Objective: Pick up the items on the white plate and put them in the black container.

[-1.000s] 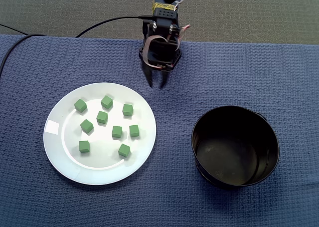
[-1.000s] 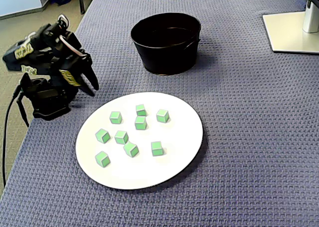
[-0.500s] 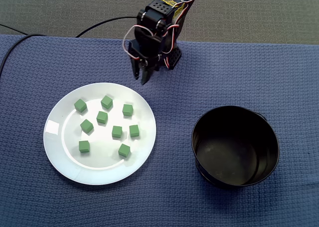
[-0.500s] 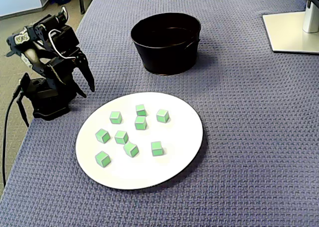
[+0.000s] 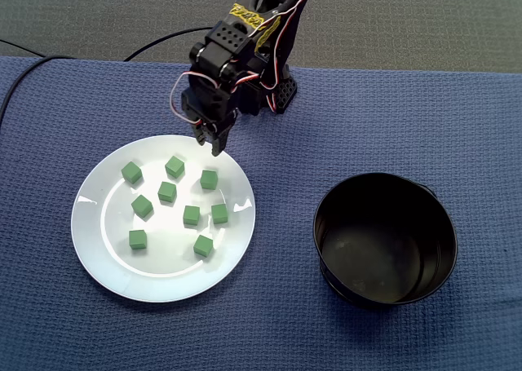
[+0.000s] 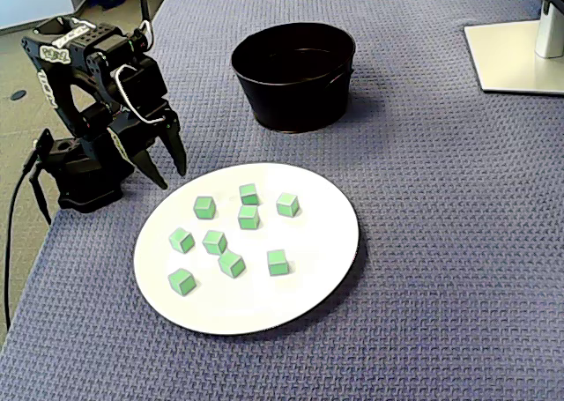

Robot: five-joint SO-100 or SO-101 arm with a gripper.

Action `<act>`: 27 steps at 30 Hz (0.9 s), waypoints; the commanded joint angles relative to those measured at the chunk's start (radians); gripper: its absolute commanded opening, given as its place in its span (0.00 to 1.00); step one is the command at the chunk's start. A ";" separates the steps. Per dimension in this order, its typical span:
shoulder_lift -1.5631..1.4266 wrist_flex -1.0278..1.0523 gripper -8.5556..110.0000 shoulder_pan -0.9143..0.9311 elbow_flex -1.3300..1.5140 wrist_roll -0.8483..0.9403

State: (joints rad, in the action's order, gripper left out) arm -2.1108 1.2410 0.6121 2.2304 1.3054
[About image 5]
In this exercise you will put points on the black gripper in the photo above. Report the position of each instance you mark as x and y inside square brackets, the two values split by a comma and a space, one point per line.
[217, 136]

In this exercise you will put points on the small green cube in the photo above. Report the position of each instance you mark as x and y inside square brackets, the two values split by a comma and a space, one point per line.
[191, 215]
[203, 246]
[131, 173]
[219, 214]
[209, 180]
[142, 206]
[137, 239]
[175, 167]
[167, 192]

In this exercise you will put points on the white round plate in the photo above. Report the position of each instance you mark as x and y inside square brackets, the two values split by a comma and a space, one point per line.
[171, 273]

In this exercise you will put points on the black round metal container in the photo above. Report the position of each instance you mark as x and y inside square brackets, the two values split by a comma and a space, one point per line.
[408, 273]

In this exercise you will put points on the blue woven table mat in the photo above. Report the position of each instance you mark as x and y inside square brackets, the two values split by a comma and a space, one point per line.
[285, 338]

